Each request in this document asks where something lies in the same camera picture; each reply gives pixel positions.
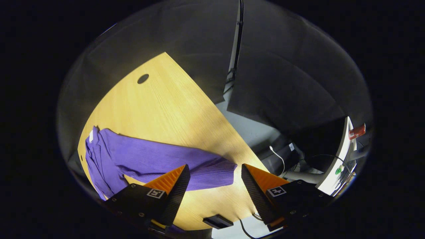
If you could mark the black clamp block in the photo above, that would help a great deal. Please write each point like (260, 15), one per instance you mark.
(217, 221)

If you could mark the purple knit cardigan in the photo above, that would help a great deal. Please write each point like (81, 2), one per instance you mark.
(149, 159)

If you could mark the black side cloth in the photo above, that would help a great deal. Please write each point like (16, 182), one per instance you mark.
(292, 66)

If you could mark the white stand pole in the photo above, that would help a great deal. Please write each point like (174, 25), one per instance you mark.
(233, 49)

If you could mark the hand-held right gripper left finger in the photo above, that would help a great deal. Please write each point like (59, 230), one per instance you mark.
(174, 199)

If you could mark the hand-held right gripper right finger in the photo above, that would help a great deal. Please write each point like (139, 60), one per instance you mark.
(255, 199)

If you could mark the small red object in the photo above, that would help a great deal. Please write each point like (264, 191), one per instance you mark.
(358, 131)

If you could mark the white panel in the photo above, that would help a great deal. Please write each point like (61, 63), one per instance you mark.
(332, 182)

